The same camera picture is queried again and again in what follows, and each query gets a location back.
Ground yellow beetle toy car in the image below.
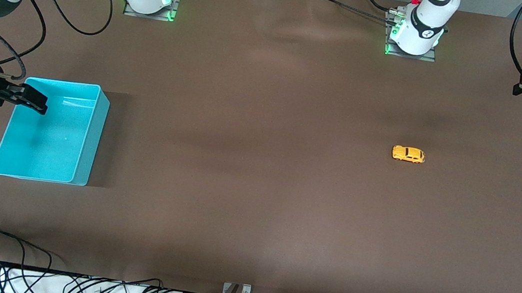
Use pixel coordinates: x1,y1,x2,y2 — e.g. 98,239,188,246
391,144,427,165

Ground turquoise plastic bin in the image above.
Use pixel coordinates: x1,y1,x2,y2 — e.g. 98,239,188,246
0,72,113,189

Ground brown table cover sheet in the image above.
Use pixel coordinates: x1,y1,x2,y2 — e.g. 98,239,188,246
0,0,522,293

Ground black cable to arm base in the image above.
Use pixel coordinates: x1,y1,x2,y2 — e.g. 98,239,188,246
309,0,399,26

